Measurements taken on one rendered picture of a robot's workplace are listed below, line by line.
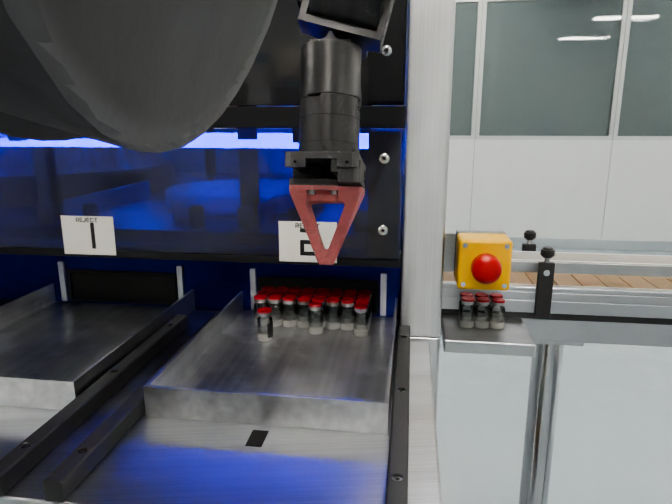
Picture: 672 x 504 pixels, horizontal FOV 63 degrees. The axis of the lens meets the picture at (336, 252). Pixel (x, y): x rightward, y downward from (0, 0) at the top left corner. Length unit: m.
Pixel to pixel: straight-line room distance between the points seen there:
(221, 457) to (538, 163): 5.10
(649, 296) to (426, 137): 0.44
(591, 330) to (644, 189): 4.86
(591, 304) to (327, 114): 0.59
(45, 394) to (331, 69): 0.46
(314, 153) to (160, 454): 0.32
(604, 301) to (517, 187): 4.56
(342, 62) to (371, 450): 0.37
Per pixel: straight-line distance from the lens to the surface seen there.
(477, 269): 0.76
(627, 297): 0.97
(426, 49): 0.77
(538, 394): 1.05
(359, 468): 0.54
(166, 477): 0.55
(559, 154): 5.54
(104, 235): 0.90
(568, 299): 0.95
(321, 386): 0.67
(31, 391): 0.71
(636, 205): 5.80
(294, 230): 0.79
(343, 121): 0.51
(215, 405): 0.61
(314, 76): 0.52
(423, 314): 0.81
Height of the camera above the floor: 1.19
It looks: 13 degrees down
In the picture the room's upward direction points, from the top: straight up
